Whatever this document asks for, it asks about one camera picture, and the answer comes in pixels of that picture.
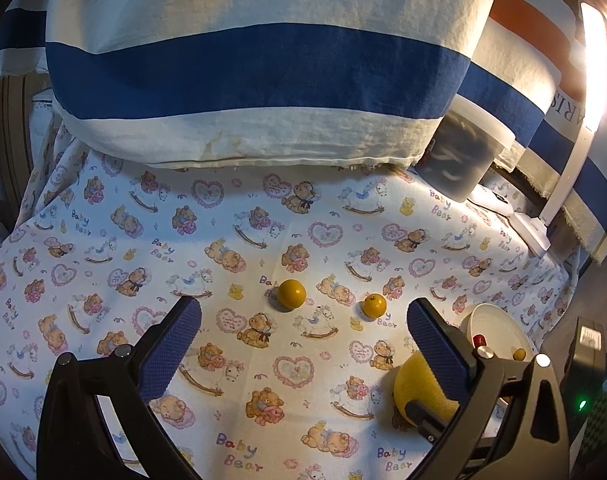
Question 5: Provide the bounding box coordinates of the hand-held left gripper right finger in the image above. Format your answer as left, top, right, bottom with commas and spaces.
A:
403, 298, 569, 480

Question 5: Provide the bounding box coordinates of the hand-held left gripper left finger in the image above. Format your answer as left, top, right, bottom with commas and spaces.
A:
36, 296, 204, 480

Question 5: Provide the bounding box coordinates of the large yellow lemon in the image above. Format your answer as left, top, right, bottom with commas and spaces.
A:
393, 351, 461, 431

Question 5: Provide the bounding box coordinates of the white bowl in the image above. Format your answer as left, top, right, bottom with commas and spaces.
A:
459, 303, 534, 362

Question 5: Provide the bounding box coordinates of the bear print blanket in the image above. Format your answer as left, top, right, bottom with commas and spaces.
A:
0, 122, 574, 480

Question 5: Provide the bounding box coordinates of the translucent plastic container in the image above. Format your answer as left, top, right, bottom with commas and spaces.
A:
417, 97, 515, 204

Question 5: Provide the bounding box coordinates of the blue orange striped cloth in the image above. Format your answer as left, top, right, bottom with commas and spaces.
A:
0, 0, 607, 266

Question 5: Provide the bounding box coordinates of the white desk lamp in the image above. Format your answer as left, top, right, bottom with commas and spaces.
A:
466, 2, 607, 257

